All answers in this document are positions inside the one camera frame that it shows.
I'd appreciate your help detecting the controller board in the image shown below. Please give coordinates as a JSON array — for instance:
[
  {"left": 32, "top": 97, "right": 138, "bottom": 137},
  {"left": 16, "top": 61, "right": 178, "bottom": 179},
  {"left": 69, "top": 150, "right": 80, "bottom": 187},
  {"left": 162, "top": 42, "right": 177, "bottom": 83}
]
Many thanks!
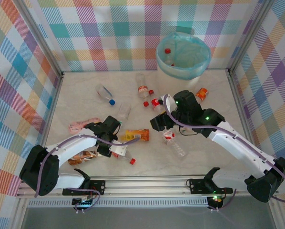
[
  {"left": 208, "top": 195, "right": 223, "bottom": 206},
  {"left": 72, "top": 197, "right": 95, "bottom": 208}
]

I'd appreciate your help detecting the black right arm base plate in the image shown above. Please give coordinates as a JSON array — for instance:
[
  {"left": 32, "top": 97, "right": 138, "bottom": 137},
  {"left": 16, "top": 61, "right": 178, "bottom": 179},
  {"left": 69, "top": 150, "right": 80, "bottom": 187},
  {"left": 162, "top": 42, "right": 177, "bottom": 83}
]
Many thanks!
[{"left": 189, "top": 178, "right": 234, "bottom": 194}]

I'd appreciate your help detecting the brown coffee drink bottle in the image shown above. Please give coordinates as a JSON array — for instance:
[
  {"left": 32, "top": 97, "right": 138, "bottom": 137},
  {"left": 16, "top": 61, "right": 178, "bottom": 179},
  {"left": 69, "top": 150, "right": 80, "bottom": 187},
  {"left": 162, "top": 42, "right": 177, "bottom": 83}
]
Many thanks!
[{"left": 68, "top": 150, "right": 102, "bottom": 167}]

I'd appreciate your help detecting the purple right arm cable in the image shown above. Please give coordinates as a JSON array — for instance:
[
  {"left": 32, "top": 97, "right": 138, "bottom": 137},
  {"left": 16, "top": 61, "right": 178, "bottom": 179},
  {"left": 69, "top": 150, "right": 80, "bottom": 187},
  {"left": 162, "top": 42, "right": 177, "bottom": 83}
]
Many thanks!
[{"left": 163, "top": 94, "right": 285, "bottom": 212}]

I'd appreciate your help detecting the left controller board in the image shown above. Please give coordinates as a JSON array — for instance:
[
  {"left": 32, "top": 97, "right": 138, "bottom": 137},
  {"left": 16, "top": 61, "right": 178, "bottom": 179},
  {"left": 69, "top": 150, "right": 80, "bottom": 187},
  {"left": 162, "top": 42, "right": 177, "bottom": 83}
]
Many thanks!
[{"left": 72, "top": 197, "right": 95, "bottom": 208}]

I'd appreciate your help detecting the cola bottle with red label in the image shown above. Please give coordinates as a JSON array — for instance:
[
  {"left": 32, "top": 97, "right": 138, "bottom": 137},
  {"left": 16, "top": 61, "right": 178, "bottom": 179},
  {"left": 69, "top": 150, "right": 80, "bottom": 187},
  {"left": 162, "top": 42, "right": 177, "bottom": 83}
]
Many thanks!
[{"left": 148, "top": 89, "right": 163, "bottom": 113}]

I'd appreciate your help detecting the aluminium frame post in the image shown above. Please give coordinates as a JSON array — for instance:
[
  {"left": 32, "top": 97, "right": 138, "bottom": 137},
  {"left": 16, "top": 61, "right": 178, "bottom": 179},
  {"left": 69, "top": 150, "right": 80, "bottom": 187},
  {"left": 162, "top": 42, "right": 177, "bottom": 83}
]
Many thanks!
[
  {"left": 12, "top": 0, "right": 64, "bottom": 78},
  {"left": 228, "top": 0, "right": 275, "bottom": 73}
]

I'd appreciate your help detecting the clear bottle with red cap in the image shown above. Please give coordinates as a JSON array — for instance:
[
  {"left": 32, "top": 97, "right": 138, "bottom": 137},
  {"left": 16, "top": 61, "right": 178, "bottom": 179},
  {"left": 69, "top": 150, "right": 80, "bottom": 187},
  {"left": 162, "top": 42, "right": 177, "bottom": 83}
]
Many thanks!
[{"left": 112, "top": 152, "right": 136, "bottom": 166}]

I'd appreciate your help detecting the clear plastic cup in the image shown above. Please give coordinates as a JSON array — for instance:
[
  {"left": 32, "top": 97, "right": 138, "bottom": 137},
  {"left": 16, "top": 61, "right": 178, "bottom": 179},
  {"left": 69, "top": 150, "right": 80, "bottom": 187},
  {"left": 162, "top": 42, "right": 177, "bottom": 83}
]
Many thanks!
[{"left": 117, "top": 103, "right": 132, "bottom": 120}]

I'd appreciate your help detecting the aluminium right frame post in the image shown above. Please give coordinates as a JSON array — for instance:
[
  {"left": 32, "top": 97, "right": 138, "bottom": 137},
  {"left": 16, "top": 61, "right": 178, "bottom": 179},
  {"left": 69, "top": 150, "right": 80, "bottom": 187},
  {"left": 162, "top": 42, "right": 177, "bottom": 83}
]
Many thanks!
[{"left": 228, "top": 0, "right": 275, "bottom": 73}]

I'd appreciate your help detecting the red-capped bottle inside bin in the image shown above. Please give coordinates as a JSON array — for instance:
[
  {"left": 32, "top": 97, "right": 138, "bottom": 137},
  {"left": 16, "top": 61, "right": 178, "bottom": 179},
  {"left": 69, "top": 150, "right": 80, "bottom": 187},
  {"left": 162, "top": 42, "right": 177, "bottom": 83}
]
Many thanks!
[{"left": 163, "top": 48, "right": 175, "bottom": 66}]

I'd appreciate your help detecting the clear bottle with blue cap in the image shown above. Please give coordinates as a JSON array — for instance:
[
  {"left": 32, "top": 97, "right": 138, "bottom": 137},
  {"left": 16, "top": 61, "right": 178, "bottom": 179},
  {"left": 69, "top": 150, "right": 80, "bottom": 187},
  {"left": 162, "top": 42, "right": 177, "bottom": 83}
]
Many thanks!
[{"left": 95, "top": 83, "right": 116, "bottom": 106}]

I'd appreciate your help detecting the aluminium left side rail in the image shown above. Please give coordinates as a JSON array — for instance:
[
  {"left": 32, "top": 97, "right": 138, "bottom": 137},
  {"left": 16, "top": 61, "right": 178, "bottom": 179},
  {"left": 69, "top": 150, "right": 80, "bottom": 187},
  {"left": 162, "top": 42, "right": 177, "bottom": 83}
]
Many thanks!
[{"left": 31, "top": 73, "right": 65, "bottom": 179}]

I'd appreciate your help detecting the right controller board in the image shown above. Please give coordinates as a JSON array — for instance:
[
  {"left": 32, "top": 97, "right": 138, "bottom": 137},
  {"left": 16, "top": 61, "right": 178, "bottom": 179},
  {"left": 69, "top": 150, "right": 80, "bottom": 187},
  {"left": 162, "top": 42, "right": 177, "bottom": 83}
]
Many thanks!
[{"left": 208, "top": 195, "right": 223, "bottom": 206}]

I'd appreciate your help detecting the white bin with blue bag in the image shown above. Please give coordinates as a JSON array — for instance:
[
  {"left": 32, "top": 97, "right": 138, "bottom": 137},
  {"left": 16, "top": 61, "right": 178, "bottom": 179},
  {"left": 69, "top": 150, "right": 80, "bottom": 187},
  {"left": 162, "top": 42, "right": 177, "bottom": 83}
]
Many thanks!
[{"left": 156, "top": 32, "right": 212, "bottom": 95}]

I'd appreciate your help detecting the tall clear bottle red label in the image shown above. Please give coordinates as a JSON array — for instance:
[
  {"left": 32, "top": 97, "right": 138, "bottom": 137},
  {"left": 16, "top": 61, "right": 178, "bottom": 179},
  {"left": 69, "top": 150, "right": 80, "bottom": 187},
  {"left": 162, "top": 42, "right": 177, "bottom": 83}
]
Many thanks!
[{"left": 135, "top": 73, "right": 150, "bottom": 107}]

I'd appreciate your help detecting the aluminium mounting rail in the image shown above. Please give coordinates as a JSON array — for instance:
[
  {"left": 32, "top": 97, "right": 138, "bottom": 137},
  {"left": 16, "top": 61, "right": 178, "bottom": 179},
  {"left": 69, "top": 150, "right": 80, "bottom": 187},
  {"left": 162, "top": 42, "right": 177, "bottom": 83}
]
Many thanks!
[{"left": 15, "top": 175, "right": 279, "bottom": 199}]

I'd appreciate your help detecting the ribbed clear bottle red-white label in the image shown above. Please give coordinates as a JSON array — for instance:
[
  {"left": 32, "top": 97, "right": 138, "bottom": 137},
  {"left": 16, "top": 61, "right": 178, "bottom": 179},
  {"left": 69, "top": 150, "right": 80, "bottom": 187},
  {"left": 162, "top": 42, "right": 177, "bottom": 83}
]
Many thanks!
[{"left": 163, "top": 130, "right": 188, "bottom": 159}]

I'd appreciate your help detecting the orange label bottle brown cap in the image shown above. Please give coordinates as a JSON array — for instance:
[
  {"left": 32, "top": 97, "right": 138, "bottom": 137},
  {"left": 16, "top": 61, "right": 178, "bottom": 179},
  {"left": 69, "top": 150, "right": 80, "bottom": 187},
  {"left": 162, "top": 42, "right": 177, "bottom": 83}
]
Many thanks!
[{"left": 195, "top": 87, "right": 209, "bottom": 103}]

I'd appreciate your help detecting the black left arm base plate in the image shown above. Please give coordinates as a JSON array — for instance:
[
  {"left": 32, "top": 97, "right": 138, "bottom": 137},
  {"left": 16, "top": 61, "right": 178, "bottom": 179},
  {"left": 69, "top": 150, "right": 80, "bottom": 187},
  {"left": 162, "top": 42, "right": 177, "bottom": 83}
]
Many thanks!
[{"left": 62, "top": 179, "right": 107, "bottom": 197}]

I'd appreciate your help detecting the pink bottle with white cap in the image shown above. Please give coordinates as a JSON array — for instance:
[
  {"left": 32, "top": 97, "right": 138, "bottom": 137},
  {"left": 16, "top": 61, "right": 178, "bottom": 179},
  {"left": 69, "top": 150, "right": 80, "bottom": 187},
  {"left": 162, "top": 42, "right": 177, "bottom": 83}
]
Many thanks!
[{"left": 69, "top": 116, "right": 102, "bottom": 134}]

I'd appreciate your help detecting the aluminium right side rail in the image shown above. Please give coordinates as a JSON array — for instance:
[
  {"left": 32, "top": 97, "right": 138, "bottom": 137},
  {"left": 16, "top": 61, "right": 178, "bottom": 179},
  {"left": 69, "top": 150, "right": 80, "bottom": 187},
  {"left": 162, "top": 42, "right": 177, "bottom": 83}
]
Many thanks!
[{"left": 227, "top": 69, "right": 265, "bottom": 176}]

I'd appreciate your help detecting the slotted grey cable duct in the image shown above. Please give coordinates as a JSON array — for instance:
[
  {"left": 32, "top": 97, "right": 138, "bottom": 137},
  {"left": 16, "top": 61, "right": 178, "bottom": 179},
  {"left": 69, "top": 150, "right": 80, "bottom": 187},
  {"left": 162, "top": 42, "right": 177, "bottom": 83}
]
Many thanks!
[{"left": 27, "top": 199, "right": 209, "bottom": 208}]

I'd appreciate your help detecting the orange snack packet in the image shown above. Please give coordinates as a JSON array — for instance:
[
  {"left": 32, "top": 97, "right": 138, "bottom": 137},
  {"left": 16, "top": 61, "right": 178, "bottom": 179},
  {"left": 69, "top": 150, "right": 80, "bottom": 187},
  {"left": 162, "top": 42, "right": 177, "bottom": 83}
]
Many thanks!
[{"left": 118, "top": 128, "right": 150, "bottom": 143}]

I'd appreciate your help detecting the aluminium left frame post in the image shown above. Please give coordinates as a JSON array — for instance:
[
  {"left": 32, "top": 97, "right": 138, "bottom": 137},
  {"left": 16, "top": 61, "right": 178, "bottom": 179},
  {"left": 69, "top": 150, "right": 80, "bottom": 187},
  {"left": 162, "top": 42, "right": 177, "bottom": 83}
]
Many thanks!
[{"left": 12, "top": 0, "right": 64, "bottom": 78}]

